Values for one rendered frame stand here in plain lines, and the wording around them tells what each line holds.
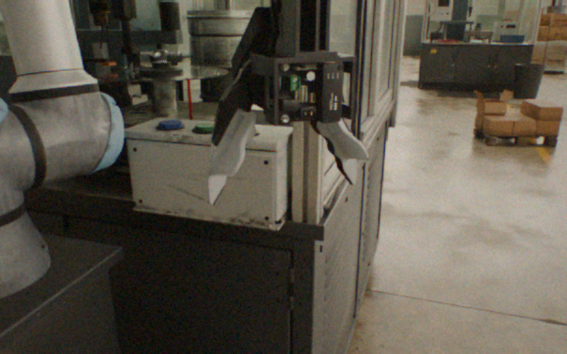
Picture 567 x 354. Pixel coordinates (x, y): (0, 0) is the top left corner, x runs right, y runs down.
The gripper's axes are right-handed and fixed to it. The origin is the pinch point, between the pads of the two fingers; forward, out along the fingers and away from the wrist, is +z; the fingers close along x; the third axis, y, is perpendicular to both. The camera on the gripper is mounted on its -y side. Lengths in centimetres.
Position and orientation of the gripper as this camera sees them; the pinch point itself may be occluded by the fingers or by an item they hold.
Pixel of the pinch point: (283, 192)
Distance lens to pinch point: 45.9
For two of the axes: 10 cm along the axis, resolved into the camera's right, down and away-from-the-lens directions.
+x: 9.3, -1.2, 3.4
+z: 0.0, 9.5, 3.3
